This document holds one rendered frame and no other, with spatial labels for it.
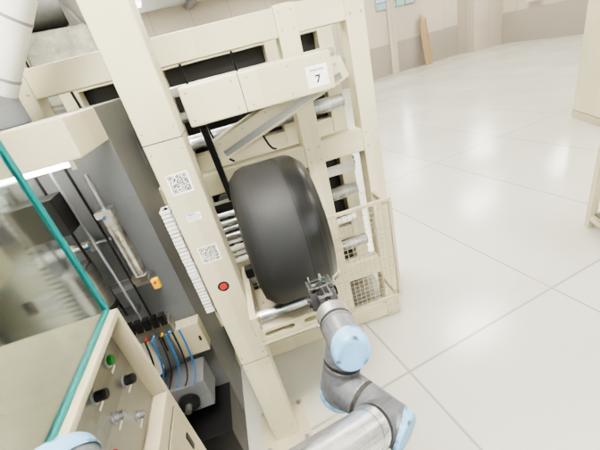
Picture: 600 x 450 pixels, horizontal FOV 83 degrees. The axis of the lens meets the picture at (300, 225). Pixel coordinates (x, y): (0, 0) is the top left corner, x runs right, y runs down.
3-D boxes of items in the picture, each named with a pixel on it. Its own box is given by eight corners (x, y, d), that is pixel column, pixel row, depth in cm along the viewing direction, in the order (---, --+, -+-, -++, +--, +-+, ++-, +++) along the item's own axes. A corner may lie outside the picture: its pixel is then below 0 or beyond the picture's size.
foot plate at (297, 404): (265, 460, 176) (264, 457, 175) (259, 413, 200) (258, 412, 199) (314, 440, 179) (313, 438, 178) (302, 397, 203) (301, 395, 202)
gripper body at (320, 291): (328, 272, 100) (340, 292, 89) (334, 296, 103) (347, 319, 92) (303, 281, 99) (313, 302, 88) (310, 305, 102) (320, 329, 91)
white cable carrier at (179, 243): (206, 313, 140) (158, 212, 118) (206, 306, 144) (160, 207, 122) (217, 310, 140) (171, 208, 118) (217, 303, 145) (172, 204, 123)
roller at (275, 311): (257, 321, 135) (254, 311, 138) (259, 323, 139) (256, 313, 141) (338, 293, 139) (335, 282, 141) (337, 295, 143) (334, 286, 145)
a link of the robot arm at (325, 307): (356, 330, 88) (321, 344, 87) (350, 320, 92) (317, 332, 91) (349, 302, 85) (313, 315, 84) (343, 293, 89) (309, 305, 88)
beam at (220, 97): (191, 129, 132) (176, 88, 125) (194, 120, 155) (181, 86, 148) (337, 87, 139) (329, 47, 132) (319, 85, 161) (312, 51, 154)
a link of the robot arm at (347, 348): (330, 377, 75) (337, 337, 72) (316, 342, 86) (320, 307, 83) (370, 374, 77) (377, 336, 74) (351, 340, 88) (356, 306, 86)
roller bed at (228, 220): (219, 271, 176) (198, 221, 163) (218, 257, 189) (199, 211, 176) (255, 259, 178) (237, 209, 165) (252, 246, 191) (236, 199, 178)
